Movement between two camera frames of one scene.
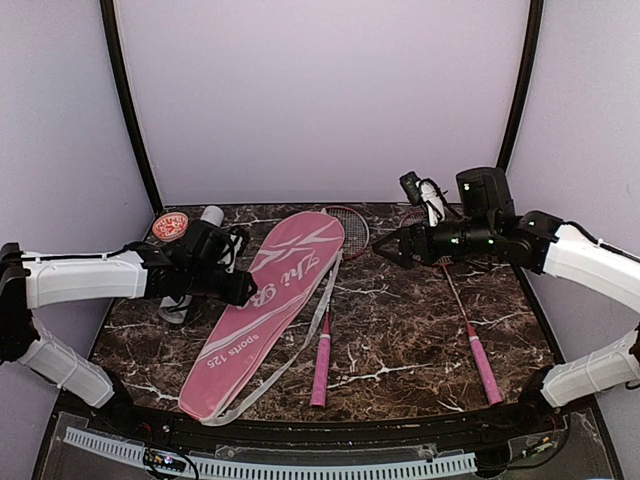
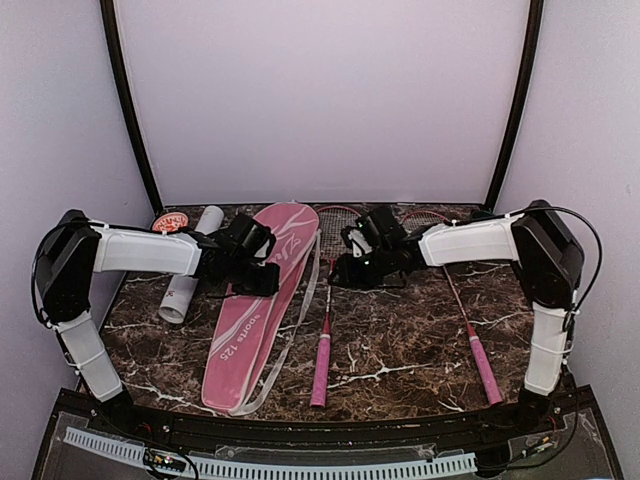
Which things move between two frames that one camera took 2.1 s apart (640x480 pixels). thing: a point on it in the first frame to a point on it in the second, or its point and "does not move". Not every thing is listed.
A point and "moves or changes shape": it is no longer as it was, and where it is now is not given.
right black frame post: [521, 84] does not move
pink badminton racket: [486, 374] does not move
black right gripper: [409, 244] to [348, 276]
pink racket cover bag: [293, 280] moves or changes shape
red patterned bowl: [170, 226] does not move
